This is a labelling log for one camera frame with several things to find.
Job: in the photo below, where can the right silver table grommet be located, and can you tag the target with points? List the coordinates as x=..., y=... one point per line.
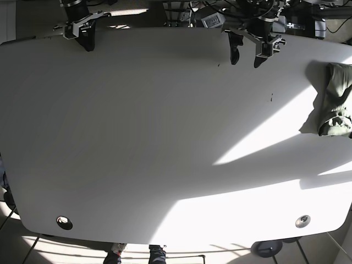
x=303, y=221

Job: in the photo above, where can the left silver table grommet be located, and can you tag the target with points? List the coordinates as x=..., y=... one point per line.
x=64, y=223

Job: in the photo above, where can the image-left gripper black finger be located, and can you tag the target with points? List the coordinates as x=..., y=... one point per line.
x=87, y=38

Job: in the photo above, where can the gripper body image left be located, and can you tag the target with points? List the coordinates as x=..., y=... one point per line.
x=84, y=20

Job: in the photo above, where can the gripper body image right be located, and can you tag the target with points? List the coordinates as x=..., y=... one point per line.
x=255, y=39

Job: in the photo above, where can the round black stand base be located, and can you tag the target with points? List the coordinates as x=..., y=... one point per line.
x=266, y=249

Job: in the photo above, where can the silver table grommet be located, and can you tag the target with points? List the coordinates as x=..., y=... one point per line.
x=303, y=221
x=64, y=223

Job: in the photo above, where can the olive green T-shirt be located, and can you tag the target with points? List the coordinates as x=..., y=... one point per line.
x=335, y=114

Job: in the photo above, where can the grey wrist camera image right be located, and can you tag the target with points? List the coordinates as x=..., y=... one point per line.
x=264, y=49

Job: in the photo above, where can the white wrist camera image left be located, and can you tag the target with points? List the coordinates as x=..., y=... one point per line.
x=71, y=31

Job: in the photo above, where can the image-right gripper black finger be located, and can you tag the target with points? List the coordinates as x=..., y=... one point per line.
x=259, y=60
x=235, y=41

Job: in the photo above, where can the black power box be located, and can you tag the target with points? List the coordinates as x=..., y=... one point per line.
x=209, y=18

